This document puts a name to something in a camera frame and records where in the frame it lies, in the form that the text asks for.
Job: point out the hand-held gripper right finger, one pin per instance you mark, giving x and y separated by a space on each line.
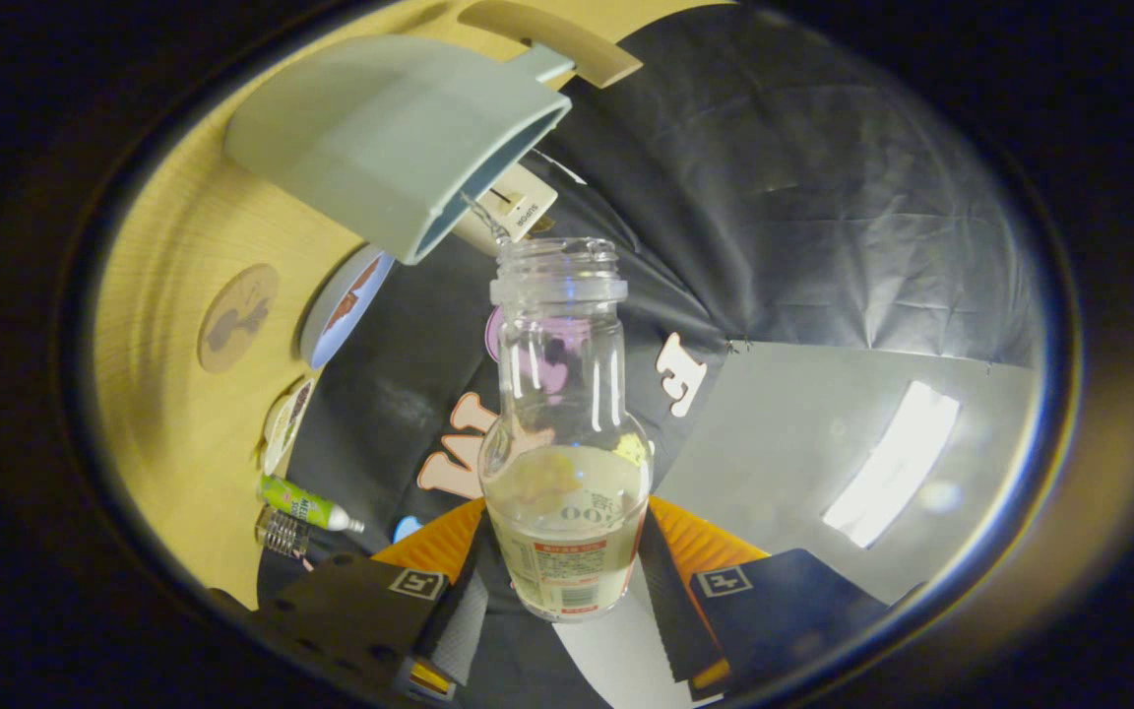
665 611

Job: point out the wooden table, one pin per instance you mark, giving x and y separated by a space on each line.
173 443

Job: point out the brown meat slice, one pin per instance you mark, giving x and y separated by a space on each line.
339 313
362 278

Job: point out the cream white toaster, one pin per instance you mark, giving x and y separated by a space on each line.
518 202

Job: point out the light blue plate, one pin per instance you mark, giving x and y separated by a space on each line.
326 340

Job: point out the round brown coaster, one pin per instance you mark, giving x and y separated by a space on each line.
237 317

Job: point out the clear glass juice bottle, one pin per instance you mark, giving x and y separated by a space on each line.
567 492

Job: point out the green soda bottle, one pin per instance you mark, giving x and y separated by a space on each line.
301 500

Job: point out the white divided snack dish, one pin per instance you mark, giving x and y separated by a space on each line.
283 428

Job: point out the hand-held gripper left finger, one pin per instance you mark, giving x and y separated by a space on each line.
464 620

